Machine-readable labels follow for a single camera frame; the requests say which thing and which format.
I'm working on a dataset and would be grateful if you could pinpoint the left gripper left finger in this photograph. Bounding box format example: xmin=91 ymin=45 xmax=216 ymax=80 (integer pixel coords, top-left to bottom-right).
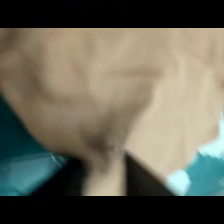
xmin=30 ymin=155 xmax=88 ymax=197

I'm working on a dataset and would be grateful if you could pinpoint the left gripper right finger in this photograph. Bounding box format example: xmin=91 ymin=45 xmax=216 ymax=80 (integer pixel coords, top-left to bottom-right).
xmin=124 ymin=151 xmax=176 ymax=197

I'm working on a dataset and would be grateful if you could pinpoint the beige garment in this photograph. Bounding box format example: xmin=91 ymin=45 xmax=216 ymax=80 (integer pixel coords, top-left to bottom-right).
xmin=0 ymin=27 xmax=224 ymax=197

